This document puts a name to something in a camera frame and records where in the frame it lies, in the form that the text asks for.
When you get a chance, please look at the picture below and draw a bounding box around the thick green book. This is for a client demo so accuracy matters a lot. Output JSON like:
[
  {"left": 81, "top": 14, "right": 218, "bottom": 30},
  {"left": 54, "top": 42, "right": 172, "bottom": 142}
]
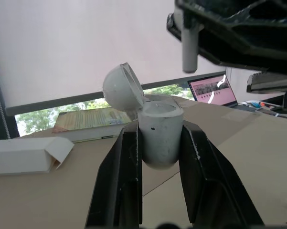
[{"left": 52, "top": 107, "right": 132, "bottom": 143}]

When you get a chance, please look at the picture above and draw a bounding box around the white carton box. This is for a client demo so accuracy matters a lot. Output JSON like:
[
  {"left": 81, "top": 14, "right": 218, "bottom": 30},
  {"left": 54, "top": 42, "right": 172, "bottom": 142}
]
[{"left": 0, "top": 136, "right": 75, "bottom": 177}]

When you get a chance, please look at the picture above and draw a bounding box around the open laptop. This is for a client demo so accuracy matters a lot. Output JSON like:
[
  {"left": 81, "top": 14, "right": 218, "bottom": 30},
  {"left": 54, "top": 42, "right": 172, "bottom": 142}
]
[{"left": 187, "top": 73, "right": 241, "bottom": 108}]

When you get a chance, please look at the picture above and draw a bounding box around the white earbud case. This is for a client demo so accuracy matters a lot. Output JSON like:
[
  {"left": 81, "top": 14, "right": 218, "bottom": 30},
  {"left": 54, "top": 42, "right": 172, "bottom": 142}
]
[{"left": 102, "top": 62, "right": 184, "bottom": 170}]

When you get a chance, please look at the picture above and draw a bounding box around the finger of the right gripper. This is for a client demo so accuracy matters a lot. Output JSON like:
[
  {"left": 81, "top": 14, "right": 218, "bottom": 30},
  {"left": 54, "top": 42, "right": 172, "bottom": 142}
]
[
  {"left": 176, "top": 0, "right": 287, "bottom": 75},
  {"left": 166, "top": 13, "right": 183, "bottom": 43}
]

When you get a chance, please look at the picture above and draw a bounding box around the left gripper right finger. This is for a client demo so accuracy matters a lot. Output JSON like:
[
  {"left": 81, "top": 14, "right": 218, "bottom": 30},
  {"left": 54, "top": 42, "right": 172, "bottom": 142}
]
[{"left": 178, "top": 118, "right": 265, "bottom": 227}]

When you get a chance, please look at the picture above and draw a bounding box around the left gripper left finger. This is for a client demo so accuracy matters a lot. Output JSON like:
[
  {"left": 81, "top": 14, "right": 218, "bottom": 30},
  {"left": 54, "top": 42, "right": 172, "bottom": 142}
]
[{"left": 85, "top": 120, "right": 143, "bottom": 229}]

